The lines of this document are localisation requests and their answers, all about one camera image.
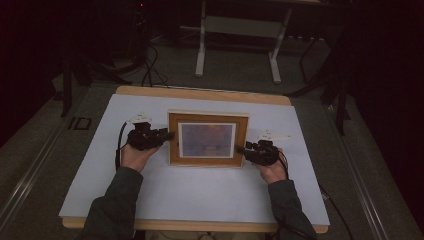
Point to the white metal desk frame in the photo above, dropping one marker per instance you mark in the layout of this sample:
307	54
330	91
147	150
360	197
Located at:
240	26

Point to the wooden picture frame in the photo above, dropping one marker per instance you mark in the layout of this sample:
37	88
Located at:
206	140

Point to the grey metal floor rail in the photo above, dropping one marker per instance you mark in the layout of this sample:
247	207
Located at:
26	180
363	186

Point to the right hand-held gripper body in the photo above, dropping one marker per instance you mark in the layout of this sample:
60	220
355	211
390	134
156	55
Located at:
265	155

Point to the person's left hand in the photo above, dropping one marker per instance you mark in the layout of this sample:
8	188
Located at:
135	160

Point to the white table mat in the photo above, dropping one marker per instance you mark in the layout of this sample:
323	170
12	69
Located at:
200	193

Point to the person's right hand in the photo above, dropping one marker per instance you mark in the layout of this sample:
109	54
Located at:
275	173

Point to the black metal stand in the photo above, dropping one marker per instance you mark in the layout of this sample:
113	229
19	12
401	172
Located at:
340	110
66	86

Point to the black floor socket plate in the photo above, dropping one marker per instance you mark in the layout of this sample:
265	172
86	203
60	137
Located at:
80	123

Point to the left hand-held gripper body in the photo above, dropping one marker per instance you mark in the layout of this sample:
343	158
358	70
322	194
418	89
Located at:
143	140

